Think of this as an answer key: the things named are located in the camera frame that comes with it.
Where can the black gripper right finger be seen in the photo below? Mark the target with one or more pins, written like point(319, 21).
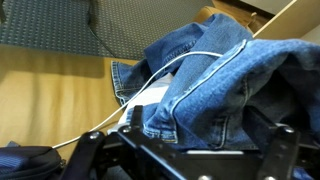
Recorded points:
point(280, 153)

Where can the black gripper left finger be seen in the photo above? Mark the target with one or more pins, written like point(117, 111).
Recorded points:
point(86, 153)

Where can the blue denim jeans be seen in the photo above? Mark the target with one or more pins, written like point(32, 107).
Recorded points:
point(226, 86)

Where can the navy blue backpack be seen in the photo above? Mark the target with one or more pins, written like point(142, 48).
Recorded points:
point(26, 161)

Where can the tan leather sofa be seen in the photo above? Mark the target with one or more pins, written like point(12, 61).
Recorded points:
point(50, 100)

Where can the desk with white edge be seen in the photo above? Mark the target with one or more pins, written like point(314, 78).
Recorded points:
point(293, 16)

